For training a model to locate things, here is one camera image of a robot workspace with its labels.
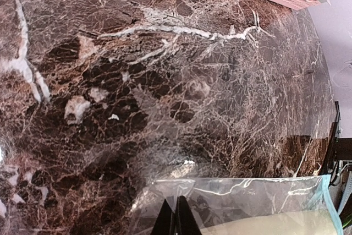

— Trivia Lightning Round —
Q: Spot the clear zip top bag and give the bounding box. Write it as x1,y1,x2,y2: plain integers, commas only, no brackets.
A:
128,175,343,234

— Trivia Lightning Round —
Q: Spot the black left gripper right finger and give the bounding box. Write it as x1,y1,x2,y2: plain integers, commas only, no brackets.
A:
175,196,202,235

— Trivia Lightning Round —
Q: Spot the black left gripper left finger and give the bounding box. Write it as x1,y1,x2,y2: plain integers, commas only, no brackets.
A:
157,199,175,235

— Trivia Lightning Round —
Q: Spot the black front frame rail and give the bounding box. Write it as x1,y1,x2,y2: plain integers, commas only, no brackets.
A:
319,101,351,187

